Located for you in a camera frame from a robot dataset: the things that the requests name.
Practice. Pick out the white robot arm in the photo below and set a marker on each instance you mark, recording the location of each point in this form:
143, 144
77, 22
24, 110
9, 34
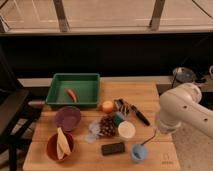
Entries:
181, 104

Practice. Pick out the white paper cup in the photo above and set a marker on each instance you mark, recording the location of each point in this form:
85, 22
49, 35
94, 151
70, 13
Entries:
126, 130

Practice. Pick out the blue cup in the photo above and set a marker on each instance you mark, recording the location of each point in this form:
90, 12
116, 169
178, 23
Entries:
138, 153

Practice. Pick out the orange apple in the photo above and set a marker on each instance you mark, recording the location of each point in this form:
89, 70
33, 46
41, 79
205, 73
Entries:
107, 106

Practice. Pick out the green plastic tray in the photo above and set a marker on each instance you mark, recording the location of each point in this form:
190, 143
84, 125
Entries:
86, 86

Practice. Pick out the striped zebra toy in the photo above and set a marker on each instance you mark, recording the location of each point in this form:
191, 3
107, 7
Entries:
122, 106

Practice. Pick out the orange carrot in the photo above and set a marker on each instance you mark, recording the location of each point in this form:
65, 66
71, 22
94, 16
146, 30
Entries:
72, 95

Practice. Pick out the brown pine cone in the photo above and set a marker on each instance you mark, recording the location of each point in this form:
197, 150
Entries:
107, 127

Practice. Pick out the clear crumpled plastic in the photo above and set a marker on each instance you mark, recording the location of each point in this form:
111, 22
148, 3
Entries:
94, 132

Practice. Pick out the purple bowl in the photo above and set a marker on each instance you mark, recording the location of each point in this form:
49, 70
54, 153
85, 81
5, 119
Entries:
68, 118

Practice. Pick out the black rectangular block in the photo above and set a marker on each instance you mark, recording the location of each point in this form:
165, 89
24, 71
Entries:
114, 148

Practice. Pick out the metal pot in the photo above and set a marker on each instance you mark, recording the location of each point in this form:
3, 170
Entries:
184, 75

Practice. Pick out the yellow banana peel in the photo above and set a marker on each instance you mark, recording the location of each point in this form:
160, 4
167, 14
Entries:
62, 145

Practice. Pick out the red-brown bowl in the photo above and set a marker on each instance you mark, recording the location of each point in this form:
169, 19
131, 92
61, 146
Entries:
51, 147

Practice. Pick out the black chair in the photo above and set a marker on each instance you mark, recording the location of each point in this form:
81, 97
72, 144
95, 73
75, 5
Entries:
16, 115

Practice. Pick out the black handled knife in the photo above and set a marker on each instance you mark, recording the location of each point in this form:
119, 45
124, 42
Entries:
140, 115

